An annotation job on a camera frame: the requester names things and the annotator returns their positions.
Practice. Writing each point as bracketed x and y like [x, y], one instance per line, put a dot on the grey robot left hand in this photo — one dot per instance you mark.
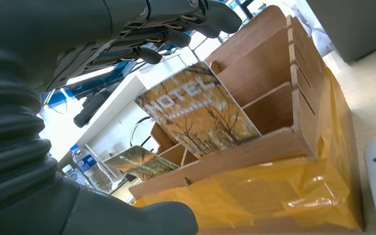
[45, 26]

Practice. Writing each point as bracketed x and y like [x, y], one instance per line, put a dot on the hotel key card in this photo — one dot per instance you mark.
[197, 110]
[139, 162]

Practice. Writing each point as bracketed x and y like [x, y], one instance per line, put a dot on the wooden card organizer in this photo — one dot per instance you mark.
[259, 65]

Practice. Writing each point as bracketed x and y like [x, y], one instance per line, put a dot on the black tube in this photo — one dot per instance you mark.
[87, 112]

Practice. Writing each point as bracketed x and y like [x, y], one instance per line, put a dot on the small clear water bottle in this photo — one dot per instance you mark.
[72, 175]

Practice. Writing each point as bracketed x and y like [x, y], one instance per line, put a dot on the clear water bottle blue label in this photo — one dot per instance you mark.
[90, 172]

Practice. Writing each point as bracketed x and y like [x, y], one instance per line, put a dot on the white plastic bag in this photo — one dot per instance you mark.
[308, 22]

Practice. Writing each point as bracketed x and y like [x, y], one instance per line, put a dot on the yellow plastic bag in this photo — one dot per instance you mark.
[256, 194]

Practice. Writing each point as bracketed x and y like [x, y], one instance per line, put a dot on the boxy desktop cabinet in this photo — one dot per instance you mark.
[353, 26]

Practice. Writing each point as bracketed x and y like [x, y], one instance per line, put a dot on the blue metal frame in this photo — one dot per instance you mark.
[127, 67]

